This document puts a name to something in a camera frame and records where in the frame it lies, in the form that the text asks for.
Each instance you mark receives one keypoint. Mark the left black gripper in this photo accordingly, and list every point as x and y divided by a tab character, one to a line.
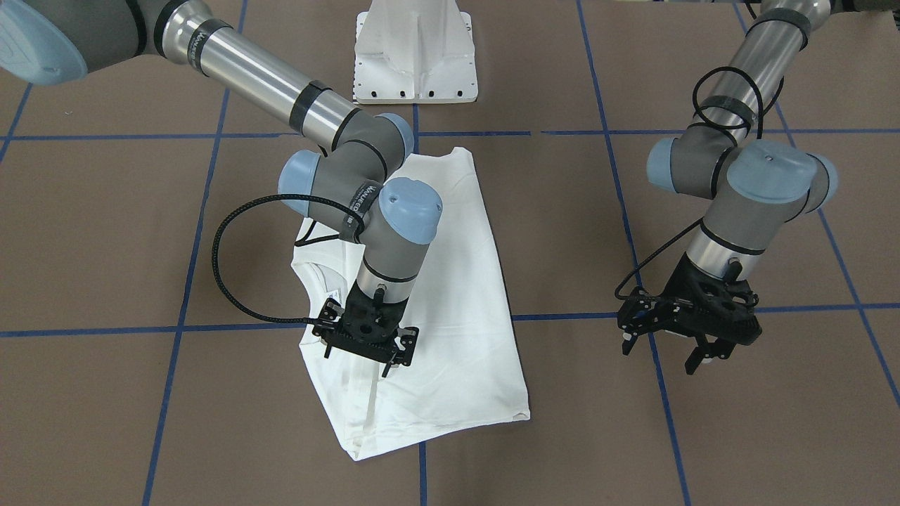
638	317

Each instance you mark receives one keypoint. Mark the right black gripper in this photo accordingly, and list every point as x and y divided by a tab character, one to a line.
403	344

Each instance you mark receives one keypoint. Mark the white long-sleeve printed shirt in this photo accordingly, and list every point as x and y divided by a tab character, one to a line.
466	371

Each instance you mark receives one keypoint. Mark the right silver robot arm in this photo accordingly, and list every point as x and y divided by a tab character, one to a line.
112	188

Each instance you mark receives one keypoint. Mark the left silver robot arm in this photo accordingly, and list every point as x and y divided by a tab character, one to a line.
753	185

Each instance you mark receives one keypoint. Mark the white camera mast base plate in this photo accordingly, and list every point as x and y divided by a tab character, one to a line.
414	53

